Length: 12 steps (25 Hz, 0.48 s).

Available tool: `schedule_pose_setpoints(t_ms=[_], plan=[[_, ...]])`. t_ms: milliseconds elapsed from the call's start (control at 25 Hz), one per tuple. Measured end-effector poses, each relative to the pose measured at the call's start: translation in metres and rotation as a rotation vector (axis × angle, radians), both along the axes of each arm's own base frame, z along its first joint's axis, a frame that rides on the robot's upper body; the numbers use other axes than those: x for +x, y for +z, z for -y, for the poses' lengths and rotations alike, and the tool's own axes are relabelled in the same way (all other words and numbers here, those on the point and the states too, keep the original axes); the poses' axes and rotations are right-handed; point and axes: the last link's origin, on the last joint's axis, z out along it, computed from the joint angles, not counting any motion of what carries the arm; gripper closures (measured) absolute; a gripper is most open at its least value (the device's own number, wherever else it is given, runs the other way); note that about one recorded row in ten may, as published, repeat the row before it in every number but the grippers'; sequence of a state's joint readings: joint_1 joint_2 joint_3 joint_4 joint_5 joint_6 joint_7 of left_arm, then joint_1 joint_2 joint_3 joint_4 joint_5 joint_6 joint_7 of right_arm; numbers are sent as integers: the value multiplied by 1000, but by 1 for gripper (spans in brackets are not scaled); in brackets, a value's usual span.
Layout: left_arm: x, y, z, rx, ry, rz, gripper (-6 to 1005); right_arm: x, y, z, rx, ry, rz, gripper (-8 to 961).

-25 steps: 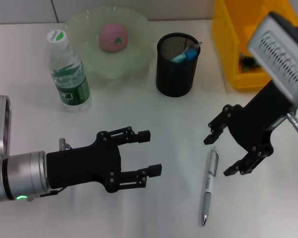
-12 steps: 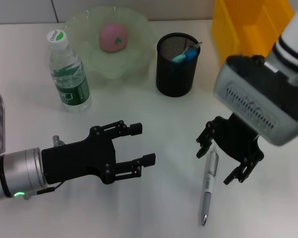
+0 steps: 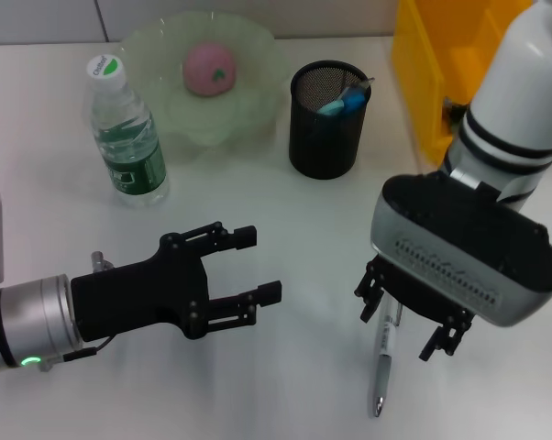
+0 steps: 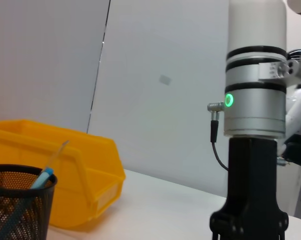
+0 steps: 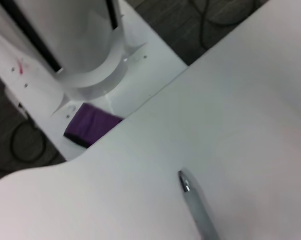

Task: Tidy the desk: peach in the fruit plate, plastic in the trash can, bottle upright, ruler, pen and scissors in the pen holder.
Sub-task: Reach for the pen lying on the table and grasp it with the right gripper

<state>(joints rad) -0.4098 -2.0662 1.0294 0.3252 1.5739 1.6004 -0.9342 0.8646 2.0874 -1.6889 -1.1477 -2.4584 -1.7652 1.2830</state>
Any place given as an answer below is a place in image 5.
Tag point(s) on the silver ballpoint pen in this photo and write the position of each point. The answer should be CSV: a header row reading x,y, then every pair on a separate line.
x,y
198,205

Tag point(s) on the purple cloth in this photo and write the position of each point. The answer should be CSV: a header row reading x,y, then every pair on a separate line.
x,y
90,125

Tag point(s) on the white robot torso column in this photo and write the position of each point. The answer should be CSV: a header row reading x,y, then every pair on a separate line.
x,y
78,37

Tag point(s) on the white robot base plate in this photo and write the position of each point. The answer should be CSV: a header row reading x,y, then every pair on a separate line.
x,y
145,75

